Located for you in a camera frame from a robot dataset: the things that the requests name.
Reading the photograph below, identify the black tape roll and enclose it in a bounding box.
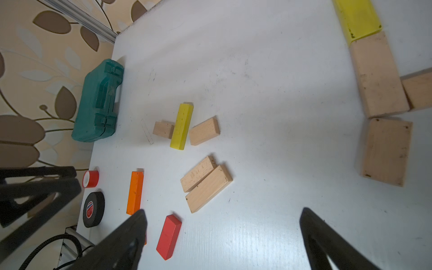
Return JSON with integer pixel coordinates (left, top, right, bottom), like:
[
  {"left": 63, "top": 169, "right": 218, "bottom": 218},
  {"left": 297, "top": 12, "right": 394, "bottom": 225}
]
[{"left": 83, "top": 191, "right": 105, "bottom": 228}]

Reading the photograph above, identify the wooden block pair upper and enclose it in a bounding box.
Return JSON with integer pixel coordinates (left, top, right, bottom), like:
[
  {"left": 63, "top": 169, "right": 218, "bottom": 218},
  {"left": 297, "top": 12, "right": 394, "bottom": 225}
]
[{"left": 181, "top": 156, "right": 217, "bottom": 192}]

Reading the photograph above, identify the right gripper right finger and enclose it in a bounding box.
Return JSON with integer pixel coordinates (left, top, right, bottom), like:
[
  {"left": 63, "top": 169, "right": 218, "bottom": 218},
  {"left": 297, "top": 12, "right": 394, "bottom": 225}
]
[{"left": 299, "top": 208, "right": 378, "bottom": 270}]

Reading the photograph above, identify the wooden block pair lower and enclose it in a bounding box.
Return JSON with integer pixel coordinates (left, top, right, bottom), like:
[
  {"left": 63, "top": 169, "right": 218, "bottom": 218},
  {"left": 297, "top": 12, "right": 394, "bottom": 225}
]
[{"left": 186, "top": 164, "right": 233, "bottom": 213}]

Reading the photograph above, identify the red white tape roll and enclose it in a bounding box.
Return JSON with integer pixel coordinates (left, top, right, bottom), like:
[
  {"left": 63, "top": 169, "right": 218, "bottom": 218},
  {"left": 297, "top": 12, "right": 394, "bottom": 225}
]
[{"left": 82, "top": 171, "right": 99, "bottom": 189}]

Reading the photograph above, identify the yellow block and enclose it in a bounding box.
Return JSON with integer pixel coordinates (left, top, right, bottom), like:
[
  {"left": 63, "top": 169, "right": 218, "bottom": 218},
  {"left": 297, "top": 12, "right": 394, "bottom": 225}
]
[
  {"left": 333, "top": 0, "right": 383, "bottom": 46},
  {"left": 170, "top": 103, "right": 194, "bottom": 150}
]

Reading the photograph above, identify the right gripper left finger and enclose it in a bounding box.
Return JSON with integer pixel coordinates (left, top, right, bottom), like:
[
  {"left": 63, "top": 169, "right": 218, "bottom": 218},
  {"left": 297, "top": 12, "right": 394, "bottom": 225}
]
[{"left": 69, "top": 209, "right": 147, "bottom": 270}]

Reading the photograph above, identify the wooden block pair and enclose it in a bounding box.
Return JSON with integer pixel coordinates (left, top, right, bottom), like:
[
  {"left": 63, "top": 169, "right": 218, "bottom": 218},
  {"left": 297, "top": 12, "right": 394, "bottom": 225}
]
[
  {"left": 186, "top": 164, "right": 233, "bottom": 213},
  {"left": 181, "top": 156, "right": 217, "bottom": 192}
]

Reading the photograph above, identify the orange block upright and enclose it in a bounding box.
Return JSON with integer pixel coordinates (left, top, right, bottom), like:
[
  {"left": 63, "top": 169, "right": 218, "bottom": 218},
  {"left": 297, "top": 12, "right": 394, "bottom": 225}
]
[{"left": 126, "top": 172, "right": 144, "bottom": 216}]

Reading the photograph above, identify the green plastic tool case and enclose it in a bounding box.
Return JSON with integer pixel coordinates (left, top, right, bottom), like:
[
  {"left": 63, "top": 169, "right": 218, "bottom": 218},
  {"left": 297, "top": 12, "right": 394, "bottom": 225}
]
[{"left": 72, "top": 59, "right": 124, "bottom": 142}]

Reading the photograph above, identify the small wooden block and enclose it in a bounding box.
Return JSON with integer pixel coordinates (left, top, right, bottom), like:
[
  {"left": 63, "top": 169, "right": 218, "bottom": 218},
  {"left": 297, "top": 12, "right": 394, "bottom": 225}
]
[{"left": 153, "top": 121, "right": 174, "bottom": 139}]

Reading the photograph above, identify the red block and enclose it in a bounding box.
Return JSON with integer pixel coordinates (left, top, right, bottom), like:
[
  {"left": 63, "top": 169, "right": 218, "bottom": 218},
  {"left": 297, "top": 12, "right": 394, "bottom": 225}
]
[{"left": 156, "top": 214, "right": 182, "bottom": 260}]

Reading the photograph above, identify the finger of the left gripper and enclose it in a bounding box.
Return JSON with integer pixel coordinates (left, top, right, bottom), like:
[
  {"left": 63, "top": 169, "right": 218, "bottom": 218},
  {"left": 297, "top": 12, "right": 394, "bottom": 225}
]
[{"left": 1, "top": 166, "right": 82, "bottom": 262}]

